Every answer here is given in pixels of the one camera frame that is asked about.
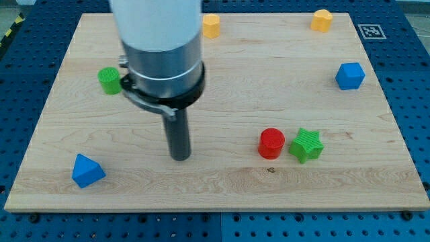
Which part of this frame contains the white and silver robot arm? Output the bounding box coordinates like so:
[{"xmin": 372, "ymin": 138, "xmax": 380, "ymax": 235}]
[{"xmin": 110, "ymin": 0, "xmax": 202, "ymax": 98}]

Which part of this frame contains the blue triangle block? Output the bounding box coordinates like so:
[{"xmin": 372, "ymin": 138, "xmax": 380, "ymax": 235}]
[{"xmin": 71, "ymin": 154, "xmax": 106, "ymax": 188}]

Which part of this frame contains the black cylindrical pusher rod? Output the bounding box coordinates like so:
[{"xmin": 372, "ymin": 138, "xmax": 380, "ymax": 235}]
[{"xmin": 163, "ymin": 109, "xmax": 191, "ymax": 161}]

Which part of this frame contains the black clamp with metal lever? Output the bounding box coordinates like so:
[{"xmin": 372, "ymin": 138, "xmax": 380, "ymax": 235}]
[{"xmin": 118, "ymin": 53, "xmax": 206, "ymax": 121}]

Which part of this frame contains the red cylinder block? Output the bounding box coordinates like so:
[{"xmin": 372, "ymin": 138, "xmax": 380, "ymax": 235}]
[{"xmin": 258, "ymin": 128, "xmax": 286, "ymax": 159}]

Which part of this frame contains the light wooden board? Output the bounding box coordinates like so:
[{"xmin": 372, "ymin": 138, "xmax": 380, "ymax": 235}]
[{"xmin": 5, "ymin": 13, "xmax": 429, "ymax": 212}]

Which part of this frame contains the green star block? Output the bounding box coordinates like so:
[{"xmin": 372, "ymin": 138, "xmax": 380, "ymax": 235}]
[{"xmin": 289, "ymin": 128, "xmax": 325, "ymax": 164}]

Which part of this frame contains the yellow hexagon block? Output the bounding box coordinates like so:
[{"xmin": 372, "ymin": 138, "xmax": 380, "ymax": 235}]
[{"xmin": 202, "ymin": 13, "xmax": 220, "ymax": 38}]

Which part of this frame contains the green cylinder block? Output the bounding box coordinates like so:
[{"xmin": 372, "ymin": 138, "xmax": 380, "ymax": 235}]
[{"xmin": 97, "ymin": 67, "xmax": 122, "ymax": 95}]

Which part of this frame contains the blue hexagon block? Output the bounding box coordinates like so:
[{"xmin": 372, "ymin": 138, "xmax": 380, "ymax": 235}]
[{"xmin": 335, "ymin": 63, "xmax": 366, "ymax": 90}]

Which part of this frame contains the yellow heart block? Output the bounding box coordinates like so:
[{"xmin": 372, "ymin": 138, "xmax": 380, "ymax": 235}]
[{"xmin": 310, "ymin": 9, "xmax": 333, "ymax": 33}]

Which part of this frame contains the white fiducial marker tag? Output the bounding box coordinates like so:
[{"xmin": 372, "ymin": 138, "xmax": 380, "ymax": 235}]
[{"xmin": 358, "ymin": 24, "xmax": 386, "ymax": 40}]

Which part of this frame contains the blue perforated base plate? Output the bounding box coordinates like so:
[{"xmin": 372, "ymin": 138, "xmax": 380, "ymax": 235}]
[{"xmin": 1, "ymin": 0, "xmax": 429, "ymax": 241}]

